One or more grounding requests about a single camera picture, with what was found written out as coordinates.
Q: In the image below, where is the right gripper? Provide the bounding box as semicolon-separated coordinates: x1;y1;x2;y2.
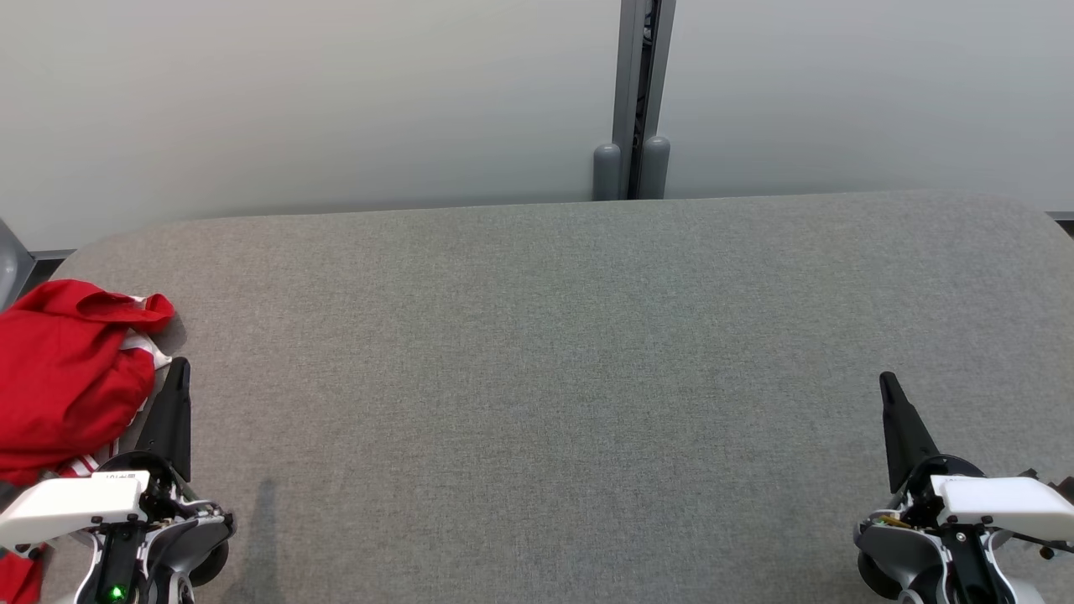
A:
878;372;1074;544

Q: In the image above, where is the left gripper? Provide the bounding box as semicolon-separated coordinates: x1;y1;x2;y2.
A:
0;357;237;553

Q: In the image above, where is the red basketball jersey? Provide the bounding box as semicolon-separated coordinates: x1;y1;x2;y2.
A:
0;279;175;604

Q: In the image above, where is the grey partition post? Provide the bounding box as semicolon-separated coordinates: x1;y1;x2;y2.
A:
592;0;676;202
0;218;36;313

